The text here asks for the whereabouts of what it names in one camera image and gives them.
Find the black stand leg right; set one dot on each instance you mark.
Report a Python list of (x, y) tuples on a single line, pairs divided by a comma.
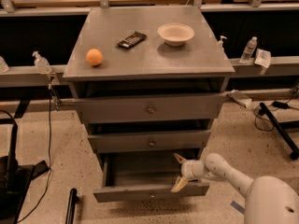
[(282, 127)]

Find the white paper bowl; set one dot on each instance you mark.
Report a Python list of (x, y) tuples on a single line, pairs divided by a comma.
[(175, 34)]

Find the folded packet on rail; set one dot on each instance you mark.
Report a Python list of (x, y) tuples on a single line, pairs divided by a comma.
[(240, 98)]

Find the black equipment base left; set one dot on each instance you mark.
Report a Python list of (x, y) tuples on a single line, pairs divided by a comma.
[(15, 179)]

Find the small white pump bottle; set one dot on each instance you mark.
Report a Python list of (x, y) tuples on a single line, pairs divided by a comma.
[(221, 41)]

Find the blue tape cross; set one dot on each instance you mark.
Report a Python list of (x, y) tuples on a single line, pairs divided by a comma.
[(238, 207)]

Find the grey drawer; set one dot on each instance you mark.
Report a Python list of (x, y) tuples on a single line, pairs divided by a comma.
[(120, 109), (127, 142), (141, 176)]

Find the grey bottom drawer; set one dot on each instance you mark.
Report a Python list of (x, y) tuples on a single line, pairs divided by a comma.
[(141, 176)]

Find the clear sanitizer pump bottle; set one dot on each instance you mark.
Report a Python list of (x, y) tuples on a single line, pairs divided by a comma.
[(41, 63)]

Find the white wipes packet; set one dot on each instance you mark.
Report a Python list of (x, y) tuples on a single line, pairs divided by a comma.
[(263, 58)]

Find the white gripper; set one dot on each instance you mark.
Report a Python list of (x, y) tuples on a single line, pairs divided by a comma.
[(188, 169)]

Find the grey middle drawer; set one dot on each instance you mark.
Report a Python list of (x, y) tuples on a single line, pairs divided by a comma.
[(127, 142)]

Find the orange ball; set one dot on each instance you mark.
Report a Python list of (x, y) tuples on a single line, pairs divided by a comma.
[(94, 57)]

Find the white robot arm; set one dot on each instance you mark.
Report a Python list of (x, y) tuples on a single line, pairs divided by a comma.
[(268, 200)]

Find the clear plastic water bottle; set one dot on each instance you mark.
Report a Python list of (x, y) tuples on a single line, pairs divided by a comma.
[(248, 50)]

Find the grey top drawer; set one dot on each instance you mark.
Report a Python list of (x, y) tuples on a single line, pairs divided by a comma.
[(120, 109)]

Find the grey wooden drawer cabinet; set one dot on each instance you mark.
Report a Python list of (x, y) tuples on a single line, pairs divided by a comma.
[(149, 68)]

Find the black tube on floor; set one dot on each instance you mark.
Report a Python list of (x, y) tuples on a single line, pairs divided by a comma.
[(72, 200)]

